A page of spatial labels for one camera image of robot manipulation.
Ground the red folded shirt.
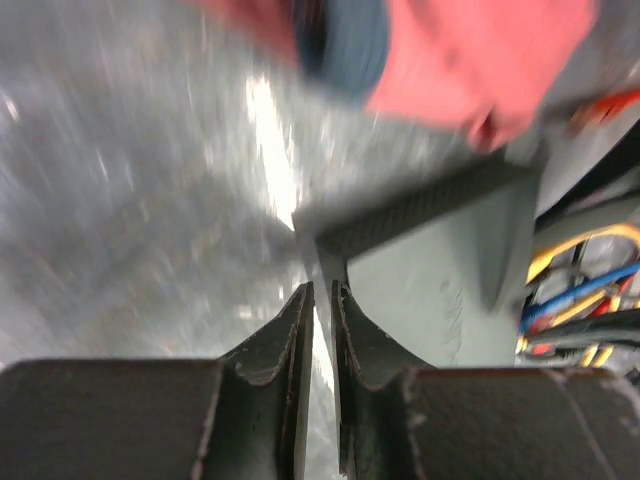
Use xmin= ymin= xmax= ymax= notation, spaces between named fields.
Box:
xmin=202 ymin=0 xmax=598 ymax=151

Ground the blue ethernet cable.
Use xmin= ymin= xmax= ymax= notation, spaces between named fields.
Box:
xmin=522 ymin=262 xmax=640 ymax=331

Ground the black network switch box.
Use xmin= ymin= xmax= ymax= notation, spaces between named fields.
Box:
xmin=293 ymin=157 xmax=540 ymax=368

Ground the black ethernet cable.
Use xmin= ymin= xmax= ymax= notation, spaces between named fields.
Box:
xmin=524 ymin=304 xmax=640 ymax=351

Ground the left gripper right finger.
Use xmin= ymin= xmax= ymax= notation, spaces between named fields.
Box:
xmin=331 ymin=282 xmax=639 ymax=479

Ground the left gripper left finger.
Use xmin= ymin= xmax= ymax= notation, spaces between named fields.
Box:
xmin=1 ymin=283 xmax=314 ymax=479

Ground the red ethernet cable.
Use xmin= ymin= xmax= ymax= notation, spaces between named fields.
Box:
xmin=569 ymin=89 xmax=640 ymax=131

